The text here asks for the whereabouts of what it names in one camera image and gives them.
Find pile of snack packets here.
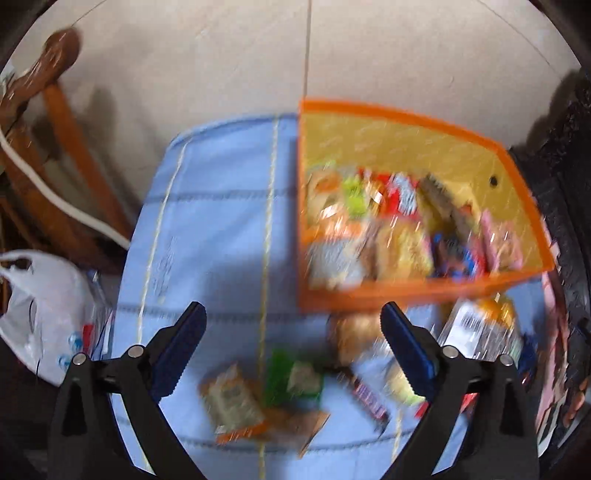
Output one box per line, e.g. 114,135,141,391
198,159,527,457

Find white plastic bag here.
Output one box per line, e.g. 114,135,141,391
0,249,114,386

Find dark carved wooden furniture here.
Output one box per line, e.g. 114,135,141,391
508,69,591,462

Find white power cable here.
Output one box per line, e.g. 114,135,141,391
0,134,131,250

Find blue checked tablecloth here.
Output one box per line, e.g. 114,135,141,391
111,113,555,480

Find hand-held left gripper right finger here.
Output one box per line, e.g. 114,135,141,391
380,301,541,480

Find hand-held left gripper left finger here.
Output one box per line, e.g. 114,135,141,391
47,301,207,480

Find orange cardboard box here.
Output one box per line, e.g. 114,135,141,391
298,98,557,312

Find pink cloth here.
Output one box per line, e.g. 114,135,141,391
536,240,573,453

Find carved brown wooden chair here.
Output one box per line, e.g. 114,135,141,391
0,25,134,273

